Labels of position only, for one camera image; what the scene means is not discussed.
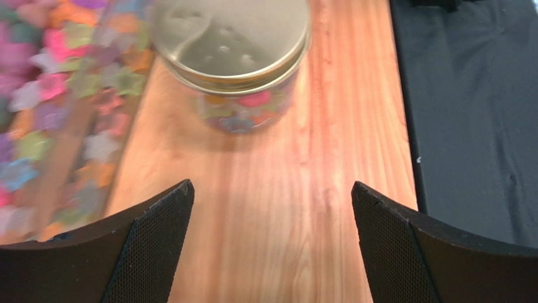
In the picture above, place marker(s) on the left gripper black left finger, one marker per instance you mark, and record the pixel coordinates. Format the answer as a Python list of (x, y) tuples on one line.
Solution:
[(131, 256)]

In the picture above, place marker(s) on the gold round tin lid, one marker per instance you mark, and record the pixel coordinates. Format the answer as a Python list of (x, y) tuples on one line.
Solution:
[(231, 47)]

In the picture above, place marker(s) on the clear round plastic jar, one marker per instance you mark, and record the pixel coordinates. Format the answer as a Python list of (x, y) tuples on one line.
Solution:
[(246, 113)]

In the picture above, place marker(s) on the clear box of translucent candies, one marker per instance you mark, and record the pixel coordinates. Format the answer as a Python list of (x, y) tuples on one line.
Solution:
[(72, 77)]

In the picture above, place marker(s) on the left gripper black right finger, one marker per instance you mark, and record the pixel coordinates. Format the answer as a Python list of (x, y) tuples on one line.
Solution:
[(411, 257)]

